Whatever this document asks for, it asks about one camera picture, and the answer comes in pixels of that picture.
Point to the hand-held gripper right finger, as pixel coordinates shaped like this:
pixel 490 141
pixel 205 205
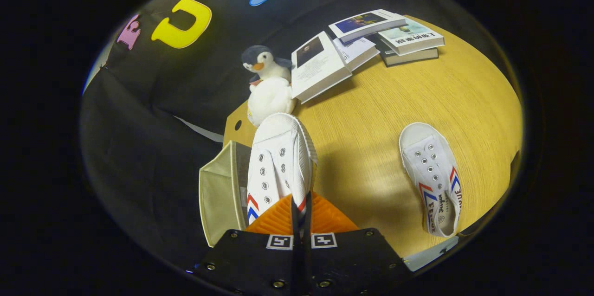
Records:
pixel 352 263

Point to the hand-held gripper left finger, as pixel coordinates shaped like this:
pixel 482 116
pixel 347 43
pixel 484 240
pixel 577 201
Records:
pixel 260 263

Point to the grey fabric storage box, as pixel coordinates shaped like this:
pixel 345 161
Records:
pixel 220 194

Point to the white striped canvas shoe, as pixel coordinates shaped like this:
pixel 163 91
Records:
pixel 278 157
pixel 429 166

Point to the white round plush toy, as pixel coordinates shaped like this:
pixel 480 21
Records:
pixel 271 99

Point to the white book with portrait cover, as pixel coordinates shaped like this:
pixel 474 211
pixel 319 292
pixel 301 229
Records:
pixel 318 68

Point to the grey penguin plush toy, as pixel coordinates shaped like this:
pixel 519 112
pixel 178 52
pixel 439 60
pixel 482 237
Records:
pixel 264 64

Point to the dark hardcover book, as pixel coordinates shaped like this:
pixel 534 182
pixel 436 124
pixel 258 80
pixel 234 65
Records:
pixel 410 57

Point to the book with pale green cover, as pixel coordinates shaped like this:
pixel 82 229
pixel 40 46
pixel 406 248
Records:
pixel 413 36

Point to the book with blue picture cover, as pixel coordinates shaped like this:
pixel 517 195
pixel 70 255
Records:
pixel 366 24

